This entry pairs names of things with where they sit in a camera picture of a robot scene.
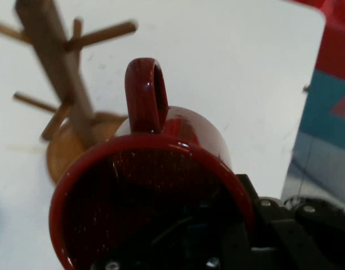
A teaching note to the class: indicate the wooden mug tree stand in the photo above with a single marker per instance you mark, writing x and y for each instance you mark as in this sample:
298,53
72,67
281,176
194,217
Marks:
68,84

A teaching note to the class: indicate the teal foam floor mat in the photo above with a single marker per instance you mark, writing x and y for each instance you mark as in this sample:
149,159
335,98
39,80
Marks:
321,115

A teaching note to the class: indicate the black table edge clip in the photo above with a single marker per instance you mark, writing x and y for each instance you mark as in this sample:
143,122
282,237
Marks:
306,88

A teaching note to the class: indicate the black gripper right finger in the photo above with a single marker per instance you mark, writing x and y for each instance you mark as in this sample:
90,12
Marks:
287,233

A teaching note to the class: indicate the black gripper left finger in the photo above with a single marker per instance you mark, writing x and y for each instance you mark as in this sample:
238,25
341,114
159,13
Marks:
189,242

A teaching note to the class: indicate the red enamel mug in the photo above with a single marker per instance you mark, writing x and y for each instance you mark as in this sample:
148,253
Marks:
161,157

